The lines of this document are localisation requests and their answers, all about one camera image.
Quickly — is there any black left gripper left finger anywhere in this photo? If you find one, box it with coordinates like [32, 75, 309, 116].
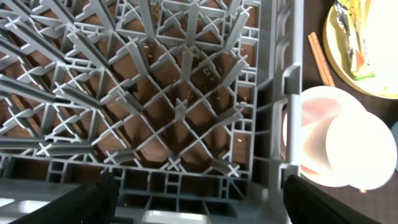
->
[12, 172, 119, 224]

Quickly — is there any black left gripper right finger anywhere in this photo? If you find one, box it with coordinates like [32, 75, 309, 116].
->
[283, 175, 379, 224]

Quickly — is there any light blue bowl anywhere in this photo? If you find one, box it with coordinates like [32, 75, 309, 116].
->
[390, 121, 398, 172]

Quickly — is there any green orange snack wrapper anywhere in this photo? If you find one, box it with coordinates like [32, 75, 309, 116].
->
[335, 0, 376, 80]

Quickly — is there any grey plastic dishwasher rack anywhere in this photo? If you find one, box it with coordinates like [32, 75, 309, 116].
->
[1, 0, 305, 223]

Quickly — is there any brown serving tray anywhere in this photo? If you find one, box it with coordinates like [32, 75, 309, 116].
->
[302, 0, 397, 223]

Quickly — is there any white cup in pink bowl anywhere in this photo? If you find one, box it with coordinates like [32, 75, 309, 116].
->
[306, 110, 398, 191]

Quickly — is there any pink bowl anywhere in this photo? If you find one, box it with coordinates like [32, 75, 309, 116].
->
[300, 86, 366, 187]

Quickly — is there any yellow round plate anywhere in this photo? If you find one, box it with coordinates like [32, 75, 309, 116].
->
[322, 3, 397, 100]

